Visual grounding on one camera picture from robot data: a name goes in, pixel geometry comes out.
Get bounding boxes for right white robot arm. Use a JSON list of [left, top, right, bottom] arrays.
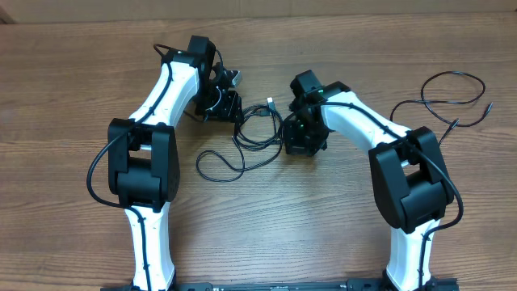
[[284, 79, 462, 290]]

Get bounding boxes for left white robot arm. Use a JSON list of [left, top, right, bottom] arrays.
[[86, 43, 242, 290]]

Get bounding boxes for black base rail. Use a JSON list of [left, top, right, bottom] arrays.
[[100, 278, 460, 291]]

